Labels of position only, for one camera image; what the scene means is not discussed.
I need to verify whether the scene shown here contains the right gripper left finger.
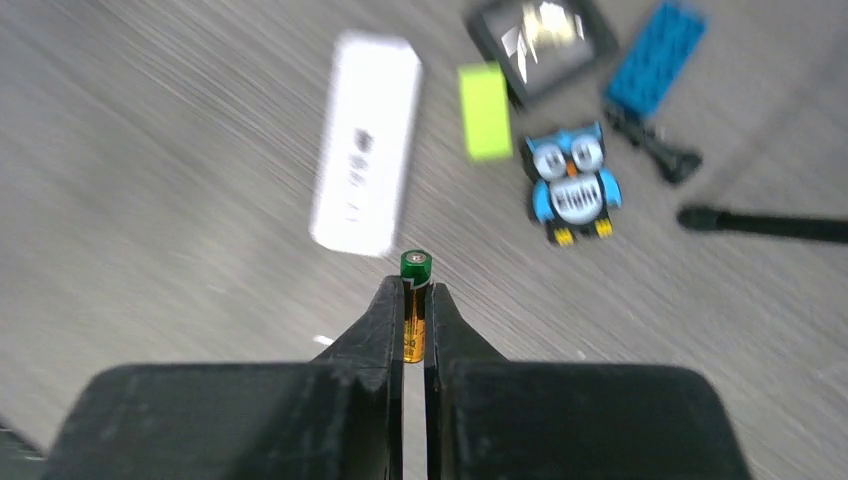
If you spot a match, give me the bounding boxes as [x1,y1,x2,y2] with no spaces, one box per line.
[45,276,404,479]

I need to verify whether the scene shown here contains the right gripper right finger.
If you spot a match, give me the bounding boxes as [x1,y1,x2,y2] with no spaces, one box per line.
[424,284,751,479]

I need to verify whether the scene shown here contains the gold green battery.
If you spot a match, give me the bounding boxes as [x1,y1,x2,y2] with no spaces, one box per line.
[400,250,432,364]

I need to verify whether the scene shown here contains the white remote control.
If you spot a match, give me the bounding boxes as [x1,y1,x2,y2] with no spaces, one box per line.
[309,30,423,257]

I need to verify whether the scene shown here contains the blue owl toy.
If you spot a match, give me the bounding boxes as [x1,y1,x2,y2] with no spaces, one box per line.
[521,122,622,247]

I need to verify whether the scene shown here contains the green block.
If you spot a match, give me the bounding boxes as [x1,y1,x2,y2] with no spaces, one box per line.
[458,63,513,162]

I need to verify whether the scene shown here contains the black screw bolt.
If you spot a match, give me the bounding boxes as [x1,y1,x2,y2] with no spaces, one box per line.
[604,106,703,185]

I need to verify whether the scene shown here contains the black perforated music stand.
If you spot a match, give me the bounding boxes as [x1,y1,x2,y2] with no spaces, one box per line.
[676,205,847,244]

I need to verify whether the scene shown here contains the blue toy brick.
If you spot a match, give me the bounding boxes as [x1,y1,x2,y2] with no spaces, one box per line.
[604,1,708,118]

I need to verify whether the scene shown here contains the black square frame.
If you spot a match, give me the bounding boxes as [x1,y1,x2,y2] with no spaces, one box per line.
[465,0,618,109]

